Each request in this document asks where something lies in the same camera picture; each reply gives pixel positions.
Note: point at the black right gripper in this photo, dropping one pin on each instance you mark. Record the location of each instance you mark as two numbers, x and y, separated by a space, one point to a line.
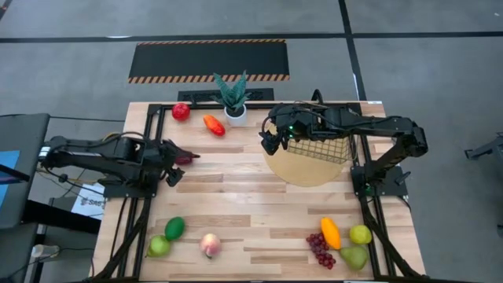
292 122

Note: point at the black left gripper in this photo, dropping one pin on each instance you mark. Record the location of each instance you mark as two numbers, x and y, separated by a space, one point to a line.
161 161

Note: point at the round red fruit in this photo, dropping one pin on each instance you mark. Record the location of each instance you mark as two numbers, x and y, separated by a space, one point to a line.
181 112

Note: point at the red-orange mango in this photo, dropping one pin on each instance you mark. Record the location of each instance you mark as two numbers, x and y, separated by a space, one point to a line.
214 126

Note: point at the potted succulent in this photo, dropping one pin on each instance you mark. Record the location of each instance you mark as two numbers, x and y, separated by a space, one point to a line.
235 106

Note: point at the dark green lime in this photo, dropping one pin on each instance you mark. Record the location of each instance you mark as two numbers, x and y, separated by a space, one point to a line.
175 228

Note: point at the light green apple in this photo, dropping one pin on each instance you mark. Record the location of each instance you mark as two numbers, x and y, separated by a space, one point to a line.
158 247

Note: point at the pink peach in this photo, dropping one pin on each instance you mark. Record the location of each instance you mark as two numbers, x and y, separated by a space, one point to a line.
210 245

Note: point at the orange-yellow mango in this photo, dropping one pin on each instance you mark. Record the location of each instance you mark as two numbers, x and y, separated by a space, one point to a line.
331 234

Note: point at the purple grape bunch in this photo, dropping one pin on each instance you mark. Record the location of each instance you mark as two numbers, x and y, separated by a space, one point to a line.
319 248

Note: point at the yellow-green round fruit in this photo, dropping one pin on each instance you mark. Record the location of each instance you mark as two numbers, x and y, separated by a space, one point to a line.
360 234

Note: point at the green pear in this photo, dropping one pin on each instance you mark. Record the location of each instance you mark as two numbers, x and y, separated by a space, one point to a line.
355 257

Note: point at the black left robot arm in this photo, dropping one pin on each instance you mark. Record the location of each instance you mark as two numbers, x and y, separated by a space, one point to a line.
98 153

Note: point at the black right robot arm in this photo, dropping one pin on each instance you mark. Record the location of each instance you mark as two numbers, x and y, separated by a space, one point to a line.
393 126

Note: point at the round woven tan placemat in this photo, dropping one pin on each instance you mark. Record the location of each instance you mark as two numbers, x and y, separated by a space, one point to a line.
302 173

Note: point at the black perforated floor strip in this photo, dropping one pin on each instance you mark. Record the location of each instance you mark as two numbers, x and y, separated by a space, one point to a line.
259 94

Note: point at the white printed paper sign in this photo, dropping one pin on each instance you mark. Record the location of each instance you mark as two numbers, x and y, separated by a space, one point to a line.
88 202

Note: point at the black hazard-striped floor mat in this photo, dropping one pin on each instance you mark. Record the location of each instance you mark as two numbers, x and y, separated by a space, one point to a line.
208 59

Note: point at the grey cart top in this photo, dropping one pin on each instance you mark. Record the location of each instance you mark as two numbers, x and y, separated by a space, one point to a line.
23 133

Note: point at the clear plastic bottle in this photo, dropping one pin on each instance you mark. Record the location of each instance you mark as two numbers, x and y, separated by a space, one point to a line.
45 251

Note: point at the blue screen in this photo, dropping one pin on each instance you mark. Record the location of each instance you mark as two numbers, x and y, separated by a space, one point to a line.
8 161

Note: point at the black aluminium table frame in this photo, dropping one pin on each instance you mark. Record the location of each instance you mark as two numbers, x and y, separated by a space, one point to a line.
151 122

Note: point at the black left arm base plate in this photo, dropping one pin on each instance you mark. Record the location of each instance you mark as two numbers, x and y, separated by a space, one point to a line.
129 192

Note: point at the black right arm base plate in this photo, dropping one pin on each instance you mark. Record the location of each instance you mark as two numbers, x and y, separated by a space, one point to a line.
387 188

